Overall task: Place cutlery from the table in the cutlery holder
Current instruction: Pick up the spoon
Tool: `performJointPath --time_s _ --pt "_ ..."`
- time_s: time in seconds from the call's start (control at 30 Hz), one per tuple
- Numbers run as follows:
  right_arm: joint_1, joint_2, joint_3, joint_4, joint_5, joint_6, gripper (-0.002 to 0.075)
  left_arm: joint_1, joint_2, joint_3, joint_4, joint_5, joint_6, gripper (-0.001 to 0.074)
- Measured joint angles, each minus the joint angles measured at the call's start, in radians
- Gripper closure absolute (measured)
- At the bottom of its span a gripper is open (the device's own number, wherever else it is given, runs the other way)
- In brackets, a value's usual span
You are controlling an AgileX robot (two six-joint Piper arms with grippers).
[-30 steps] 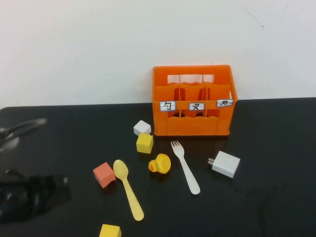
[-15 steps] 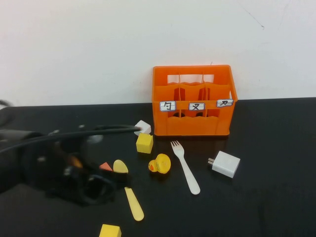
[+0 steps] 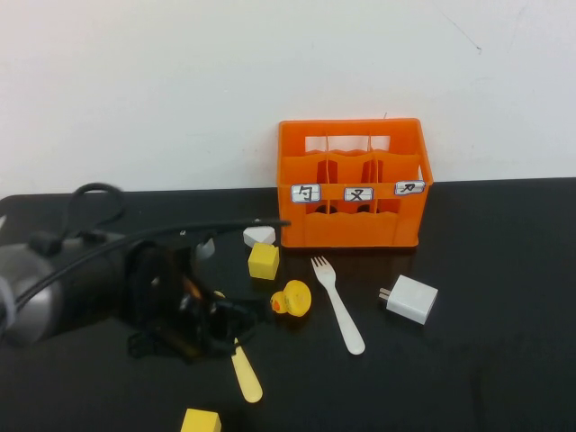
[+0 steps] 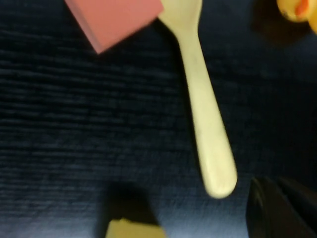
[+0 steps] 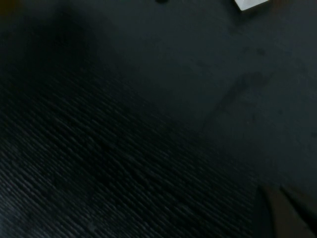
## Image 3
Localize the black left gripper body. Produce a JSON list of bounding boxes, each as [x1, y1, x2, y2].
[[120, 232, 218, 365]]

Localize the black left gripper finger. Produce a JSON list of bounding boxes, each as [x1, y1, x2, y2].
[[210, 324, 256, 357], [213, 298, 274, 326]]

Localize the yellow plastic spoon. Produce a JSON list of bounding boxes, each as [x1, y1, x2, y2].
[[213, 290, 264, 403]]

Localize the white plastic fork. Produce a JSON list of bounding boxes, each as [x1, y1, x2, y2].
[[310, 256, 366, 356]]

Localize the orange plastic cutlery holder crate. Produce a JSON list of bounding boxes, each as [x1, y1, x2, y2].
[[277, 118, 435, 249]]

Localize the yellow foam cube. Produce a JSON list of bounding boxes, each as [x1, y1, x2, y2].
[[247, 242, 281, 281], [180, 408, 222, 432]]

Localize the yellow rubber duck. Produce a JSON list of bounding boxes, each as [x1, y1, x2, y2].
[[269, 279, 312, 318]]

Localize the white foam cube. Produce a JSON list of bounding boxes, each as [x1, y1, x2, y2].
[[242, 226, 276, 247]]

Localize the paper label with spoon character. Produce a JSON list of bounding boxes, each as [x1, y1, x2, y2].
[[291, 184, 322, 204]]

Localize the paper label with fork character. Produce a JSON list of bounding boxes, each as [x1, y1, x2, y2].
[[344, 186, 375, 203]]

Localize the paper label with knife character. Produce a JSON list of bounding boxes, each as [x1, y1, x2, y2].
[[394, 180, 426, 197]]

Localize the black straight cable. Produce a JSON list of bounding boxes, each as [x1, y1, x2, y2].
[[0, 217, 293, 311]]

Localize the black looped cable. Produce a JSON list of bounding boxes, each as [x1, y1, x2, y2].
[[29, 182, 126, 256]]

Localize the white USB wall charger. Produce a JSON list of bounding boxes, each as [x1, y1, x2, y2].
[[379, 274, 439, 326]]

